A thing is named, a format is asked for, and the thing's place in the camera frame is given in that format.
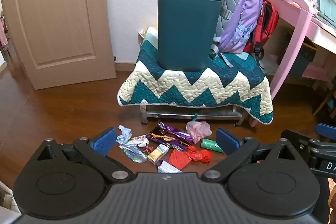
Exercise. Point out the teal and cream zigzag quilt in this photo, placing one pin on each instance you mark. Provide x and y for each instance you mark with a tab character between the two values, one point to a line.
199	87

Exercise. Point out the red backpack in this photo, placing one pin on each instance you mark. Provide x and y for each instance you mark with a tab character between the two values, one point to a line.
269	19

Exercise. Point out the large purple chip bag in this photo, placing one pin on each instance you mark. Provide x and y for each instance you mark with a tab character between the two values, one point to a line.
168	140

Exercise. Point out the purple backpack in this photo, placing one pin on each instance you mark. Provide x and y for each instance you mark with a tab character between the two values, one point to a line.
241	19

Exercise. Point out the red plastic bag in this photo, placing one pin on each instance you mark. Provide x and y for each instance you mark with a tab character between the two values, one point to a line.
200	154

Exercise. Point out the small red brown wrapper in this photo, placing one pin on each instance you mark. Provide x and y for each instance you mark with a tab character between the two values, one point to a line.
148	149

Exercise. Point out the pink foam net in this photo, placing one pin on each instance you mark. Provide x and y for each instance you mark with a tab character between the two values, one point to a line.
198	129

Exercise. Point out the pink stool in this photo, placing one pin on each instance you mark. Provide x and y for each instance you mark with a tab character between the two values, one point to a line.
317	74

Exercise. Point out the teal plastic trash bin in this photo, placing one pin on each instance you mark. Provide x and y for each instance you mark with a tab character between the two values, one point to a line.
183	29

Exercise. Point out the white wrapper with brown label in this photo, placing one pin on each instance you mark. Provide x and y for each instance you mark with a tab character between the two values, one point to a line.
139	140

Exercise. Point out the wooden door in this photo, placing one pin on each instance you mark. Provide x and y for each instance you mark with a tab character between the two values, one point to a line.
52	16

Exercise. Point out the pink cloth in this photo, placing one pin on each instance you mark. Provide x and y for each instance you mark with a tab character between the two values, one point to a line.
3	32

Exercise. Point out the grey green pad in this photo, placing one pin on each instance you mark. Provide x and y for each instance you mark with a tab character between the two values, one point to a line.
326	6

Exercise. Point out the dark storage box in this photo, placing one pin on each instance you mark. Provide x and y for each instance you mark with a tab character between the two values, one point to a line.
302	56

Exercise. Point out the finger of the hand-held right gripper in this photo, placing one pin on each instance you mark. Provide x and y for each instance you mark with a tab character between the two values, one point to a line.
298	138
326	131

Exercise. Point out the red foam net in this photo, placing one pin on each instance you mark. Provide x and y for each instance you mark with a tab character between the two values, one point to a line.
178	158

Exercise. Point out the yellow carton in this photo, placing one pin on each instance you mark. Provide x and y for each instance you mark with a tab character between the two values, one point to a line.
157	153

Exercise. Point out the green packet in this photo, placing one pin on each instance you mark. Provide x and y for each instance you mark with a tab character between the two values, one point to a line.
211	145

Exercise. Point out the pink desk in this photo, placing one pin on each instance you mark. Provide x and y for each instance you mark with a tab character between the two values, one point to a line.
296	29

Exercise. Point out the clear green plastic pack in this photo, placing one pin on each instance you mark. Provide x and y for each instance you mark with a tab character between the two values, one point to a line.
135	154

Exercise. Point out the crumpled white blue wrapper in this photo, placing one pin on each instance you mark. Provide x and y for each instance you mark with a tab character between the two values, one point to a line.
124	134

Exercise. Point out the white purple wrapper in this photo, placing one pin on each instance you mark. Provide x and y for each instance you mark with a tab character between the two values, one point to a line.
168	167

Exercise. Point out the narrow purple chip bag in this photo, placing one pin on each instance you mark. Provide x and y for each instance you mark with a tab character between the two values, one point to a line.
176	131

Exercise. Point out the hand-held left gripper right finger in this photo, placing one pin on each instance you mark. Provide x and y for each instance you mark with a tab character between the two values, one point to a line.
227	141

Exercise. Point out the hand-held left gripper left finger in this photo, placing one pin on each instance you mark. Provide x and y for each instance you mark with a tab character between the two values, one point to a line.
103	141

